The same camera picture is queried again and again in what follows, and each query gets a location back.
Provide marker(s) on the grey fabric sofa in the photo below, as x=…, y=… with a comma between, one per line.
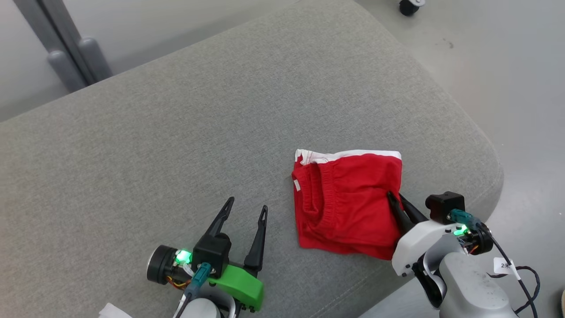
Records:
x=176, y=145

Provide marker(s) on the black caster wheel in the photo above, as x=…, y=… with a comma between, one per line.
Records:
x=408, y=8

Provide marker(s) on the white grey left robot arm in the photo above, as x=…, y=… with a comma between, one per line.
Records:
x=203, y=309

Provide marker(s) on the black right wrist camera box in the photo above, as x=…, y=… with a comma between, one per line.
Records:
x=443, y=205

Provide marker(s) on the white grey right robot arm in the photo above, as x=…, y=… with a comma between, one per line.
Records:
x=468, y=287

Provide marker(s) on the white paper tag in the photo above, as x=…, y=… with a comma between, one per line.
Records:
x=112, y=311

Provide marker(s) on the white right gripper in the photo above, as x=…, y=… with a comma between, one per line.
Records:
x=419, y=243

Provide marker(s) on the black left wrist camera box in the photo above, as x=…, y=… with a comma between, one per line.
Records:
x=212, y=254

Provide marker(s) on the red shorts with white band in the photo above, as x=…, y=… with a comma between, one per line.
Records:
x=348, y=203

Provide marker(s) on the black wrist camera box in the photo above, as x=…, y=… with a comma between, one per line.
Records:
x=443, y=205
x=212, y=254

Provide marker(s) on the grey metal partition post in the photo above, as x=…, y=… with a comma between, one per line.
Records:
x=66, y=48

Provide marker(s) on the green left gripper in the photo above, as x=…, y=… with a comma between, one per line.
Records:
x=240, y=287

